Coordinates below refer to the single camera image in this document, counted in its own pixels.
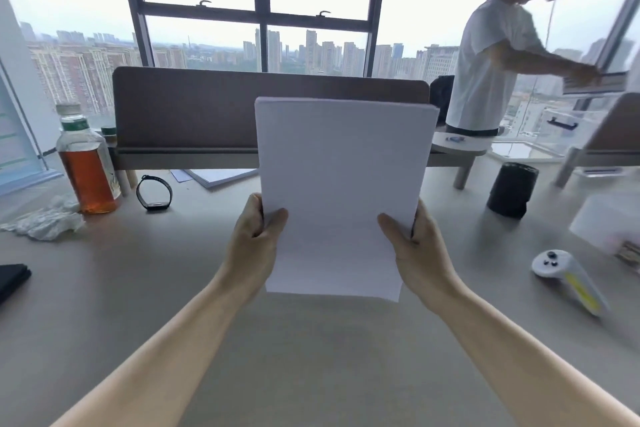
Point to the black office chair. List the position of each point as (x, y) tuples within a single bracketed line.
[(441, 96)]

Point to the black smart wristband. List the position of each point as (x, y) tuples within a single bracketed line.
[(154, 194)]

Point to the brown tea bottle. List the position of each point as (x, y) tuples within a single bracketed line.
[(86, 164)]

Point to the white paper sheets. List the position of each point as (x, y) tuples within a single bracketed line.
[(220, 176)]

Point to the crumpled white plastic wrap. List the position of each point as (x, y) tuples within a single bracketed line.
[(42, 221)]

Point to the person's left hand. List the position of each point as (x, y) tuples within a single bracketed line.
[(251, 246)]

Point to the brown desk divider panel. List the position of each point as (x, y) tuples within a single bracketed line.
[(200, 111)]

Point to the white box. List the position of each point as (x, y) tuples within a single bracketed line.
[(607, 224)]

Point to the person's right forearm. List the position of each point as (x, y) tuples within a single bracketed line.
[(520, 356)]

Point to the black flat object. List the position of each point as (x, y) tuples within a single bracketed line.
[(11, 279)]

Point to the beige desk divider panel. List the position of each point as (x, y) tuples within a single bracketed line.
[(607, 141)]

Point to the person's left thumb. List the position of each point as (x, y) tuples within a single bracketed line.
[(275, 229)]

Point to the dark window frame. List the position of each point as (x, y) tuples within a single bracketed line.
[(260, 11)]

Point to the white handheld controller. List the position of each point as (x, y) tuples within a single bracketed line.
[(570, 274)]

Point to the person's left forearm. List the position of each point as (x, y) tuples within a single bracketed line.
[(165, 346)]

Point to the white paper stack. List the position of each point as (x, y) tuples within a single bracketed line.
[(340, 191)]

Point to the black cylindrical container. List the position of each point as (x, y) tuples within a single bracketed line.
[(512, 190)]

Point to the person's right hand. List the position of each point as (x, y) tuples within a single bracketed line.
[(420, 261)]

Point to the clear plastic storage bin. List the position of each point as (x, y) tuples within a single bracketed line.
[(565, 124)]

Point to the person's right thumb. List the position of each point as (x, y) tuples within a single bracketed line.
[(395, 234)]

